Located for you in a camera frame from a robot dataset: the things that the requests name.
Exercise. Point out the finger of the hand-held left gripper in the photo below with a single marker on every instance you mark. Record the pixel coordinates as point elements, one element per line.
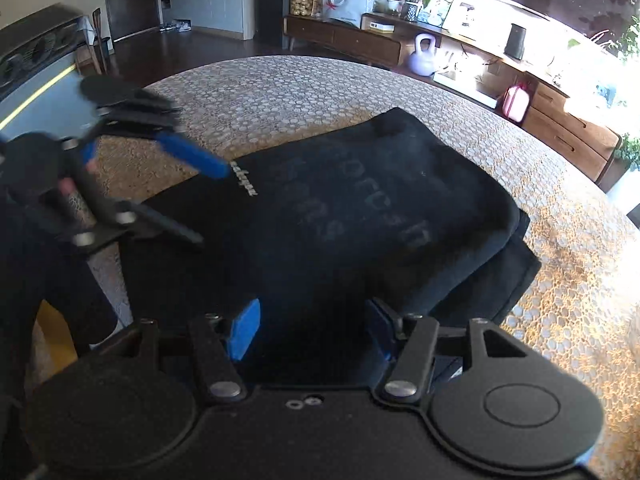
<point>200,157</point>
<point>107,210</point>

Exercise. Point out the black cup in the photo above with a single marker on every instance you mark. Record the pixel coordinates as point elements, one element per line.
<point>515,42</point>

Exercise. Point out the tall leafy houseplant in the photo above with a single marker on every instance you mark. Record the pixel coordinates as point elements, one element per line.
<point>625,35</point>

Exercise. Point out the purple kettlebell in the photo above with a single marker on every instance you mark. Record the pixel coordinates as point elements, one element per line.
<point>422,60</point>

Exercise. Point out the pair of shoes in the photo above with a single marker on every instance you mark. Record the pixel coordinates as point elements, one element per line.
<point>177,26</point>

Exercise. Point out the pink case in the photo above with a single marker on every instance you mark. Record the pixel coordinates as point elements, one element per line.
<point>516,105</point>

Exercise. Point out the white flat box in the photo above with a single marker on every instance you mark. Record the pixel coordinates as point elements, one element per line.
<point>377,25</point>

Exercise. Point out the dark wooden door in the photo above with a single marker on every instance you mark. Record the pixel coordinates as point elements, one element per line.
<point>130,0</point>

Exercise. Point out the grey appliance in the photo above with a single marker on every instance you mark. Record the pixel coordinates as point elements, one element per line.
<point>35,85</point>

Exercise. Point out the black cabinet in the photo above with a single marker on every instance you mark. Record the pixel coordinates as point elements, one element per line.
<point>280,0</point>

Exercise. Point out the wooden sideboard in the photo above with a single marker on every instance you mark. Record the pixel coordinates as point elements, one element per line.
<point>360,42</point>

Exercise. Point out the white gift bag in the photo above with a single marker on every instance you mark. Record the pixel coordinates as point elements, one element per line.
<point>347,5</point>

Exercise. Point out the floral lace tablecloth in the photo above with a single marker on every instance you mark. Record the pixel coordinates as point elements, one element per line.
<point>300,90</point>

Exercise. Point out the picture frame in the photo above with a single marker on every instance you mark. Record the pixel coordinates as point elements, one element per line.
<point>460,17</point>

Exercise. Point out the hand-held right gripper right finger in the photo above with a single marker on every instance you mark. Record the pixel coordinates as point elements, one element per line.
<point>381,332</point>

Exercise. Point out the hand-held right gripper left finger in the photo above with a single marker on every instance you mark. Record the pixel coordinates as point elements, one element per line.
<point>245,332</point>

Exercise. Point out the black printed t-shirt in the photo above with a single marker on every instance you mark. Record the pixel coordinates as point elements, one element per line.
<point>350,210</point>

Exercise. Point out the wooden chair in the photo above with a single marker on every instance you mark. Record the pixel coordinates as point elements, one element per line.
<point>95,40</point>

